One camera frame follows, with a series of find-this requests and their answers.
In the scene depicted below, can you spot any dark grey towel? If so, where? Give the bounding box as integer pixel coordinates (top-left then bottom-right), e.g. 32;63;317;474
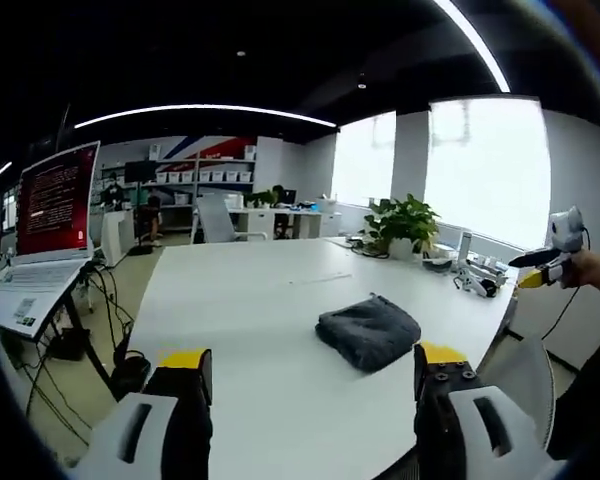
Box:
314;294;423;375

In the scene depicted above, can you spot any open white laptop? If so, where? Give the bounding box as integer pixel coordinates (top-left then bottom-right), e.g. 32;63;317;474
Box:
0;140;102;343

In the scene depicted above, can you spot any person's right hand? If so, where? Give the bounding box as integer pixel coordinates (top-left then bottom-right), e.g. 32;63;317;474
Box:
559;248;600;290

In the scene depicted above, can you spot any grey mesh chair back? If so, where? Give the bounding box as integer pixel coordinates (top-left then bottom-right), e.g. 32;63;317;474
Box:
474;333;556;451

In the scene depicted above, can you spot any potted green plant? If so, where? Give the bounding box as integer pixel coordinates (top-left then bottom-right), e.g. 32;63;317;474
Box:
363;193;441;260

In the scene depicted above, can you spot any white side desk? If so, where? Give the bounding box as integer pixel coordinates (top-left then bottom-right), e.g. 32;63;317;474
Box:
0;252;119;401

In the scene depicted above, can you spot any white office chair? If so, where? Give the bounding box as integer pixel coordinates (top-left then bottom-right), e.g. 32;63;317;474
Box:
192;193;270;245

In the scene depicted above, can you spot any white cabinet desk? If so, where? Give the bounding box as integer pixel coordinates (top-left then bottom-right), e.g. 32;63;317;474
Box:
228;205;342;240

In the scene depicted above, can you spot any small potted plant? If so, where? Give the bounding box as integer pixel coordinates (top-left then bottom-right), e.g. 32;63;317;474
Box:
244;189;277;209

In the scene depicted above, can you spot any shelf with white boxes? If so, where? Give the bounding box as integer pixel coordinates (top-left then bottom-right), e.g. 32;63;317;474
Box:
149;143;258;206

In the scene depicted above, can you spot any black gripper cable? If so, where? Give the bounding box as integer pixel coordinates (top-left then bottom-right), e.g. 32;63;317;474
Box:
540;225;592;342

